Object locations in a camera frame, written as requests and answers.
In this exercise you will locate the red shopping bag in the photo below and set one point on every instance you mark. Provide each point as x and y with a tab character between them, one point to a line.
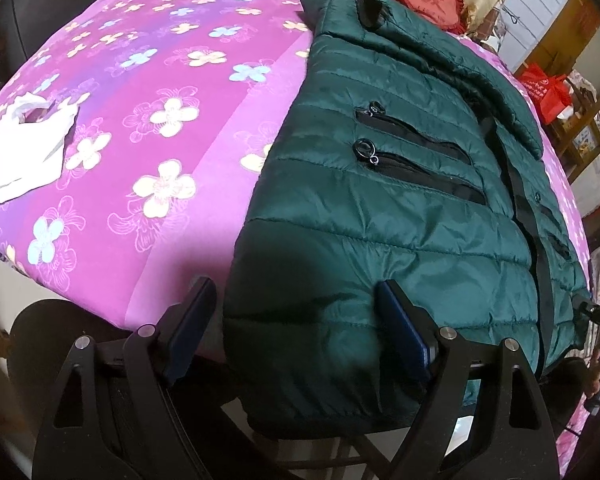
545	92

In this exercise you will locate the dark chair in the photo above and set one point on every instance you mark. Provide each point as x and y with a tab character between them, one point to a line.
35	15

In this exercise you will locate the wooden shelf rack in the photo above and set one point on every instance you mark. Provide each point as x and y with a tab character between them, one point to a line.
595	152

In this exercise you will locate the green puffer jacket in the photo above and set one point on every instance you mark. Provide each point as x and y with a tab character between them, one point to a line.
380	200

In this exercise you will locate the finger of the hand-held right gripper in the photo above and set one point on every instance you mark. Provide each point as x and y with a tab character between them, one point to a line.
585	307

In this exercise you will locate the black round stool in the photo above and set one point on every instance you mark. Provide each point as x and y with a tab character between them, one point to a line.
35	325

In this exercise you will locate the pink floral bed blanket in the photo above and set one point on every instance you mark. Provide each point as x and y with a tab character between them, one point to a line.
180	60

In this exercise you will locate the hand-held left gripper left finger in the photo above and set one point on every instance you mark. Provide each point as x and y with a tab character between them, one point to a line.
190	330

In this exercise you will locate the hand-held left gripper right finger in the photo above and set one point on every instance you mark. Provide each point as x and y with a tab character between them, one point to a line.
405	330

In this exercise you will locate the wooden door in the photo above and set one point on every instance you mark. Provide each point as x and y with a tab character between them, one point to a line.
570	20

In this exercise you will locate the white plastic bag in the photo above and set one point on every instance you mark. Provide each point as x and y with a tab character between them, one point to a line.
20	155

